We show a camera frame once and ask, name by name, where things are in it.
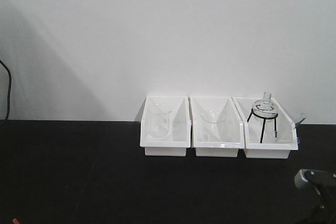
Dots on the middle white plastic bin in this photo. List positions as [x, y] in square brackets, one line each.
[232, 135]

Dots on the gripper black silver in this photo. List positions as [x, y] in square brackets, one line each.
[321, 182]

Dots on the red plastic spoon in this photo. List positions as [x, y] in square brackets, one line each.
[15, 221]

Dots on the right white plastic bin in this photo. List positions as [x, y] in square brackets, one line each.
[271, 147]

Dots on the clear glass tube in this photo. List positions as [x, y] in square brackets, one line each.
[299, 120]

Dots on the black wire tripod stand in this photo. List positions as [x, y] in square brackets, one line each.
[263, 126]

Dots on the left white plastic bin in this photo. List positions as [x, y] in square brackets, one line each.
[178, 139]

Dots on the white plastic bin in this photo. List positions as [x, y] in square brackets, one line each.
[178, 139]
[271, 147]
[232, 135]

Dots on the clear glass beaker left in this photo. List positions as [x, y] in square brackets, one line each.
[159, 120]

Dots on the clear glass beaker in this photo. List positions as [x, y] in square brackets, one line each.
[159, 120]
[212, 125]

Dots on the clear glass beaker middle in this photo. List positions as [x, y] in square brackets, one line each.
[212, 125]

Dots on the round glass flask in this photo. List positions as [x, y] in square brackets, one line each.
[265, 108]

